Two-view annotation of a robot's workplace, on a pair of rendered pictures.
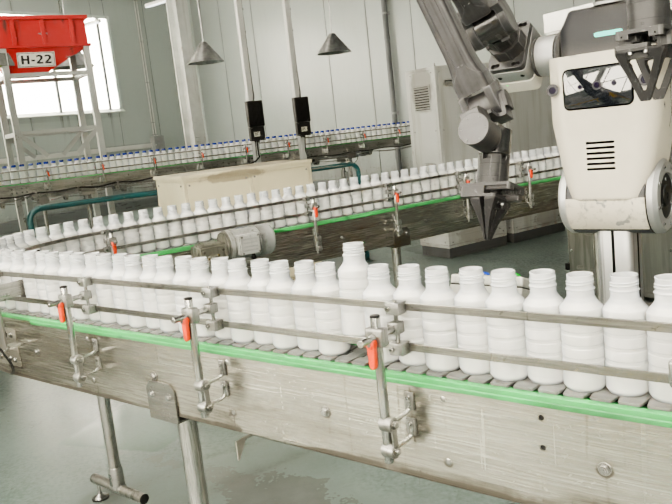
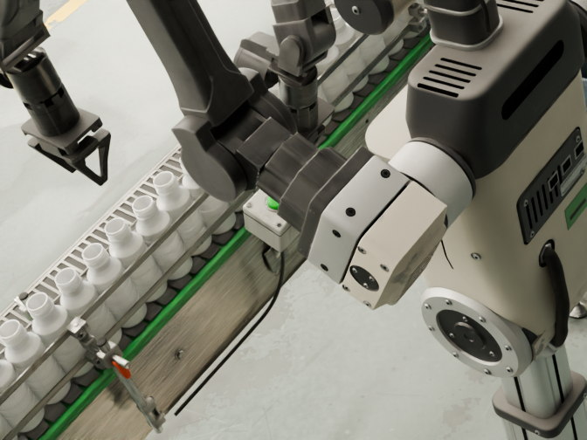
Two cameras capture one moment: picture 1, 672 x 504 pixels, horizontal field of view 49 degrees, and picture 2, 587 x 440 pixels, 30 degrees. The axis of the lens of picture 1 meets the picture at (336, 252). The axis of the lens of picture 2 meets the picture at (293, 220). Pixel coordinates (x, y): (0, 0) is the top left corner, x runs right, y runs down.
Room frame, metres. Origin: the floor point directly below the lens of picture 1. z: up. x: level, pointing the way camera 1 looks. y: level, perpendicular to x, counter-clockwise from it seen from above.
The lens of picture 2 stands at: (1.64, -1.59, 2.28)
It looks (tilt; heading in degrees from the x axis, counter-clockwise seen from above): 42 degrees down; 106
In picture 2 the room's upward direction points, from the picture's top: 22 degrees counter-clockwise
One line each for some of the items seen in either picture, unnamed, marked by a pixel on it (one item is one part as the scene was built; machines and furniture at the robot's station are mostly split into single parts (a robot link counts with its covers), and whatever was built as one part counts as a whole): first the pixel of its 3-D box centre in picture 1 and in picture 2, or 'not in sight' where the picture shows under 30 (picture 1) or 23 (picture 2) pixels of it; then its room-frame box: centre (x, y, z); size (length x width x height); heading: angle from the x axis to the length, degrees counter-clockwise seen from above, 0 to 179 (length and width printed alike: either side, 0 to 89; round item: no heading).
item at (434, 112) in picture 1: (456, 158); not in sight; (7.67, -1.34, 0.96); 0.82 x 0.50 x 1.91; 122
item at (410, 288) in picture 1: (412, 314); not in sight; (1.20, -0.12, 1.08); 0.06 x 0.06 x 0.17
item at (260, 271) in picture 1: (264, 301); (364, 32); (1.43, 0.15, 1.08); 0.06 x 0.06 x 0.17
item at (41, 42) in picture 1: (57, 158); not in sight; (7.90, 2.81, 1.40); 0.92 x 0.72 x 2.80; 122
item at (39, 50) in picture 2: not in sight; (30, 73); (1.08, -0.48, 1.57); 0.07 x 0.06 x 0.07; 140
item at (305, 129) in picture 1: (300, 117); not in sight; (8.00, 0.22, 1.55); 0.17 x 0.15 x 0.42; 122
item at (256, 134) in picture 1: (254, 122); not in sight; (7.71, 0.68, 1.55); 0.17 x 0.15 x 0.42; 122
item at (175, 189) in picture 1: (242, 241); not in sight; (5.91, 0.74, 0.59); 1.10 x 0.62 x 1.18; 122
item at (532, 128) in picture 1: (518, 149); not in sight; (8.14, -2.11, 0.96); 0.82 x 0.50 x 1.91; 122
